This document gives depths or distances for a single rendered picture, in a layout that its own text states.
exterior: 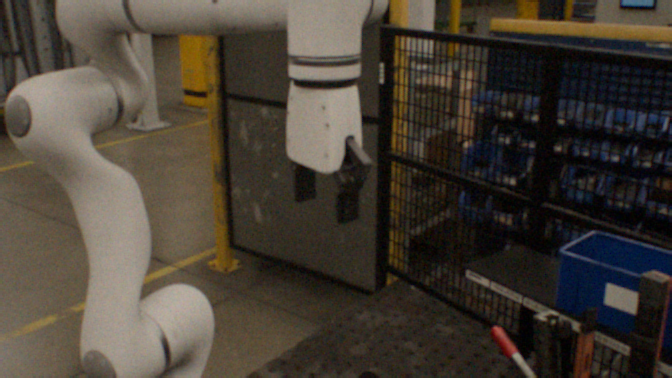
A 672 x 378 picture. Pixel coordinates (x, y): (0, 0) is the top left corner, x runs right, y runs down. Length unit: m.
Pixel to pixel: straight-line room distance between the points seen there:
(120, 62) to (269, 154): 2.61
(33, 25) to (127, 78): 7.61
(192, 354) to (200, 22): 0.57
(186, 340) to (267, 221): 2.65
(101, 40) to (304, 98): 0.33
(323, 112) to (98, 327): 0.51
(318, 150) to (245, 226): 3.13
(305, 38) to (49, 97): 0.40
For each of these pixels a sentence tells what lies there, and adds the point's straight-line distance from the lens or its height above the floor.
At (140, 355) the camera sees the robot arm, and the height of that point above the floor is 1.18.
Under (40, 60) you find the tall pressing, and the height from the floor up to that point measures 0.66.
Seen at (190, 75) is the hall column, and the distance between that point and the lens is 8.59.
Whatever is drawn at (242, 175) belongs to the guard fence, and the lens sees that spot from 3.81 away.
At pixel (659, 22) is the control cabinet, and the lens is 7.53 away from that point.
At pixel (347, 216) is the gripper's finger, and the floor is 1.45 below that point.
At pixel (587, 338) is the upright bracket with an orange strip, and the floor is 1.15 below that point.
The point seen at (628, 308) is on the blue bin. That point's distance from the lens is 1.48.
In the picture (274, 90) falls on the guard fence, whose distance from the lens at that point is 3.51.
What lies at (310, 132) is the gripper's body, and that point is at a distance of 0.80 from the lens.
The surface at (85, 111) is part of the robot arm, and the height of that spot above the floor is 1.53.
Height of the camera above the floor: 1.73
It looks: 18 degrees down
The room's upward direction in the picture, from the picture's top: straight up
